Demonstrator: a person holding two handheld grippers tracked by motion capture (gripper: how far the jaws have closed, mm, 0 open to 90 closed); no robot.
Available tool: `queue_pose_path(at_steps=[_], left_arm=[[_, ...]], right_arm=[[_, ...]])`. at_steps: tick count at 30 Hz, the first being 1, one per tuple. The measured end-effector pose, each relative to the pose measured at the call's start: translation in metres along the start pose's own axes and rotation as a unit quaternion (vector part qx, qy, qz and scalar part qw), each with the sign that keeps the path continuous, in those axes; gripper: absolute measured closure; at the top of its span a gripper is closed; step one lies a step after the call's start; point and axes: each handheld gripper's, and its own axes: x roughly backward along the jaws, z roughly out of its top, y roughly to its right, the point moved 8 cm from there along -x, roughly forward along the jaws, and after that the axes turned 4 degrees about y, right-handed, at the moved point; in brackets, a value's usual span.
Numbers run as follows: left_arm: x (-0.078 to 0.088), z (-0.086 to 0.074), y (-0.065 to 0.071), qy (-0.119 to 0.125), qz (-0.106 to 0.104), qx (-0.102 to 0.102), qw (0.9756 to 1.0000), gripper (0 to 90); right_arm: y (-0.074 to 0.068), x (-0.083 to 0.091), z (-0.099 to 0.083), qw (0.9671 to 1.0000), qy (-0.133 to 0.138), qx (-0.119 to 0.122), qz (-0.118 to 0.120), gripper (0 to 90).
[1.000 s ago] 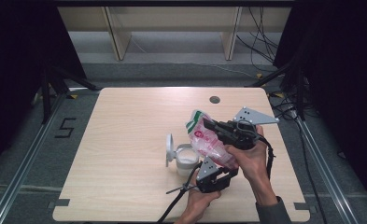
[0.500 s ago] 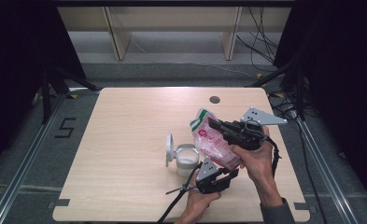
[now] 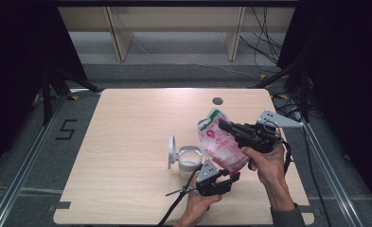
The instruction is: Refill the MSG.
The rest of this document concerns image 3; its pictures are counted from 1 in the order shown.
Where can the person's right hand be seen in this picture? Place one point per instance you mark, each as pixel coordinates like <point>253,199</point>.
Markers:
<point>270,167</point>

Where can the grey table edge bracket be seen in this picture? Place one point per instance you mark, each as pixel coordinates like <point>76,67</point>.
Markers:
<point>60,206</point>
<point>306,208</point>

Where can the white and pink sugar bag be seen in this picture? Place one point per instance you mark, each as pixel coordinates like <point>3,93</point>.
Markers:
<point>221,148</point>

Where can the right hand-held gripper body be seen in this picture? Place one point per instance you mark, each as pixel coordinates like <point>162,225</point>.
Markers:
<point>257,138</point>

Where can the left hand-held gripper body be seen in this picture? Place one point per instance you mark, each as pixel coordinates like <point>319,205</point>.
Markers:
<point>209,184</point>

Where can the aluminium floor rail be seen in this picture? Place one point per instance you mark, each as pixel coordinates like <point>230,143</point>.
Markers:
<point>19,176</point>
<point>328,176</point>

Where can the round grey table grommet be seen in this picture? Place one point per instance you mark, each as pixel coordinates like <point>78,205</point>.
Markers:
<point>217,101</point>

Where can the person's left hand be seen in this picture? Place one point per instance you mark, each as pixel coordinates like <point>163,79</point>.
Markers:
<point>194,209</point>

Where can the black metal stand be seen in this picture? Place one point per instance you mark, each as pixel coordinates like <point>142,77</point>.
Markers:
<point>303,88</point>
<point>46,94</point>

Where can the light wooden shelf frame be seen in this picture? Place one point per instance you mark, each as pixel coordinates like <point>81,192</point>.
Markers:
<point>120,34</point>

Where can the black curtain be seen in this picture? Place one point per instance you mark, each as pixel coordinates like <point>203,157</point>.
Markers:
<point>347,78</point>
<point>13,63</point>

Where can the clear jar with grey lid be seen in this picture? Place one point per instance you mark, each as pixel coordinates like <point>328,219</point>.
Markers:
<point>188,164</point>

